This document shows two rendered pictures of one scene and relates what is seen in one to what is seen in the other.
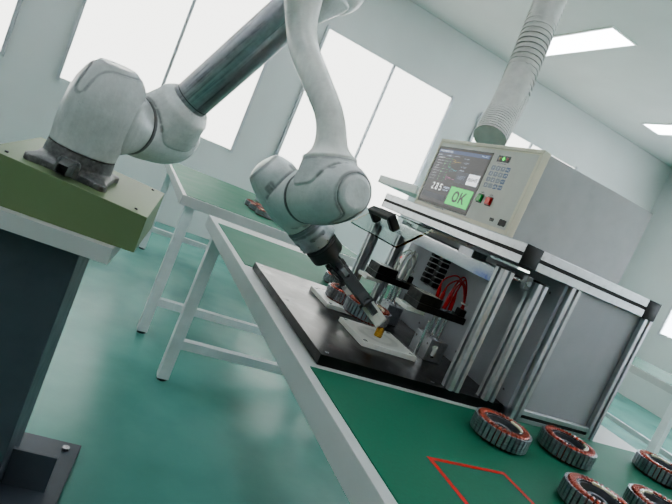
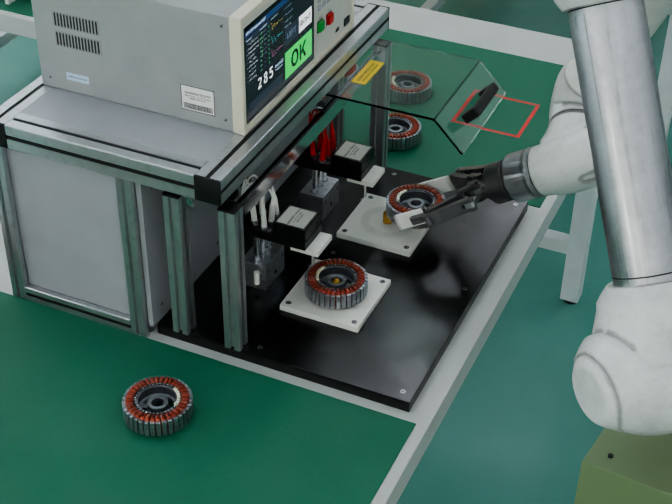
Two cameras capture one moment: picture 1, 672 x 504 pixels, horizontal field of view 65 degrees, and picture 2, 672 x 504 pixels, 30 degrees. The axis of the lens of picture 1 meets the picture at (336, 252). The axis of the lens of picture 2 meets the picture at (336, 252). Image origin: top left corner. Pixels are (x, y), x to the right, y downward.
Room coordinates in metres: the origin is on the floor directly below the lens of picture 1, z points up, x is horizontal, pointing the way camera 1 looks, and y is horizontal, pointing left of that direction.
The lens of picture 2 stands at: (2.64, 1.23, 2.15)
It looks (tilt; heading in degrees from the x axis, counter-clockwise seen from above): 36 degrees down; 228
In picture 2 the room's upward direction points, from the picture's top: 1 degrees clockwise
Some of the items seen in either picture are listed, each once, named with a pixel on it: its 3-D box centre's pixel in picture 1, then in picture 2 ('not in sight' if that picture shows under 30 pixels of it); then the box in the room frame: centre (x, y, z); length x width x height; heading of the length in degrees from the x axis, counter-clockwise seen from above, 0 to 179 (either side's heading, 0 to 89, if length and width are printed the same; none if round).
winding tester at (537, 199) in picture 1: (523, 207); (201, 1); (1.46, -0.42, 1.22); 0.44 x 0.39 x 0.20; 24
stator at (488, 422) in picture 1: (500, 430); (395, 131); (0.97, -0.42, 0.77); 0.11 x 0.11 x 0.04
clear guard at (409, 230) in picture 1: (436, 246); (402, 90); (1.18, -0.20, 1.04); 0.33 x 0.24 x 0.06; 114
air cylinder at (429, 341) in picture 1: (427, 345); (319, 196); (1.29, -0.30, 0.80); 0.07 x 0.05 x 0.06; 24
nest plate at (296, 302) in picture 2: (341, 303); (336, 294); (1.45, -0.07, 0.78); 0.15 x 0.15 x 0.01; 24
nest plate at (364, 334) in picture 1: (376, 338); (387, 224); (1.23, -0.17, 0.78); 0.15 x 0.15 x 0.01; 24
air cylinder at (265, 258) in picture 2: (387, 311); (263, 264); (1.51, -0.20, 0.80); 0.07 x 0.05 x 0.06; 24
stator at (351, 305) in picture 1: (367, 310); (415, 206); (1.21, -0.12, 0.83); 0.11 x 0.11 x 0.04
